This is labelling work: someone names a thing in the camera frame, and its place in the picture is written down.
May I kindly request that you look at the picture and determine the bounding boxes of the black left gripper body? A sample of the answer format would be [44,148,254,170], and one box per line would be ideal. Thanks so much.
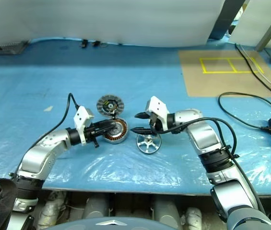
[84,121,102,149]

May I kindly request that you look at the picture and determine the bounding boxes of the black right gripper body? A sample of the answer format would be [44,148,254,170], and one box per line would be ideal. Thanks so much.
[149,112,166,135]

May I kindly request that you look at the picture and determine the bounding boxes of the silver spoked rotor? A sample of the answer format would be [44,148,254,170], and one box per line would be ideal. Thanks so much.
[136,133,162,154]

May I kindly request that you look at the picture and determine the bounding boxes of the silver motor housing copper windings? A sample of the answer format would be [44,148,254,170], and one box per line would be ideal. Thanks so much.
[101,118,129,145]

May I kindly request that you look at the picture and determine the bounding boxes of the round grey motor lid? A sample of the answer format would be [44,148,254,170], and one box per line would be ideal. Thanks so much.
[96,94,126,120]

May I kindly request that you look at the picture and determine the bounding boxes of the blue plastic table sheet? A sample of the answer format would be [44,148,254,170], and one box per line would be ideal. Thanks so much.
[0,37,271,196]

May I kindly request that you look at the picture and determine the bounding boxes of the brown cardboard sheet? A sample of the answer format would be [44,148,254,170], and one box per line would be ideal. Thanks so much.
[178,49,271,98]

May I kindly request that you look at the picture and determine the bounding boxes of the grey cylinder under table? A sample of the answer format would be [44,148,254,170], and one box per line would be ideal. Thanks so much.
[83,194,109,219]
[153,198,181,228]

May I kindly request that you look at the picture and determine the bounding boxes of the yellow tape rectangle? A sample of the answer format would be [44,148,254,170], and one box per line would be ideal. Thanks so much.
[199,57,265,74]

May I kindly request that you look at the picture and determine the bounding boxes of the grey robot torso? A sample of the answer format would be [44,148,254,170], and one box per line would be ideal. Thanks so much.
[53,217,174,230]

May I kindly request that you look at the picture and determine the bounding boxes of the large white foam board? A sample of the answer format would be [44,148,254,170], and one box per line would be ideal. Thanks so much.
[0,0,226,47]

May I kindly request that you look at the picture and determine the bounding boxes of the grey metal mesh tray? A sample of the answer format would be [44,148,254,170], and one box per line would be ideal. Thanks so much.
[0,40,29,56]

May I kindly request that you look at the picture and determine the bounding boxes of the dark grey pillar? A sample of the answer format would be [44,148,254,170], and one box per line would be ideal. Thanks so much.
[208,0,245,40]

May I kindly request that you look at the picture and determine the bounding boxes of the small white board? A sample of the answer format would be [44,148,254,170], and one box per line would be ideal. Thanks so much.
[228,0,271,47]

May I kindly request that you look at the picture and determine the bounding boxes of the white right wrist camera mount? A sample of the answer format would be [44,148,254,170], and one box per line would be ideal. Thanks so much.
[145,96,170,132]

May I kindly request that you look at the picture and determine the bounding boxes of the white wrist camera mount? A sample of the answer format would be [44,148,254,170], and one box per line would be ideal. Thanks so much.
[145,96,170,132]
[73,106,94,146]

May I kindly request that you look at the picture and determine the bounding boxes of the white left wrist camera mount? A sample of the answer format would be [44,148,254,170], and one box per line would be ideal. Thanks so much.
[73,106,94,146]

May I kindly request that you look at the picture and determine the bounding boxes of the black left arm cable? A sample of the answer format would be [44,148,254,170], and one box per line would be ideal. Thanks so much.
[10,92,81,178]

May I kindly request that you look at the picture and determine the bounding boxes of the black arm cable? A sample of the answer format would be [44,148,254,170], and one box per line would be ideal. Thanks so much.
[10,92,81,178]
[149,116,268,216]

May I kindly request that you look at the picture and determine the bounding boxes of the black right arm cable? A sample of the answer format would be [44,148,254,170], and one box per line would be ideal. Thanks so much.
[149,116,268,216]

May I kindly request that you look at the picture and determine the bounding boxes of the black bag strap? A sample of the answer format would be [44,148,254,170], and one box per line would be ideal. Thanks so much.
[0,178,18,230]

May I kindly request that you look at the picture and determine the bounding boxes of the black adapter power cord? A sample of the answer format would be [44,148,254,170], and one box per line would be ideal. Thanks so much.
[218,92,271,133]

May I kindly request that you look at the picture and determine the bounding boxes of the thin black cable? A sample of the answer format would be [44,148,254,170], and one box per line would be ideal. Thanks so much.
[235,42,271,101]

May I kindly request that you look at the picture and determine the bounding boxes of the clear white cable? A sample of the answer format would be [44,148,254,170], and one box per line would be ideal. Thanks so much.
[239,45,271,93]

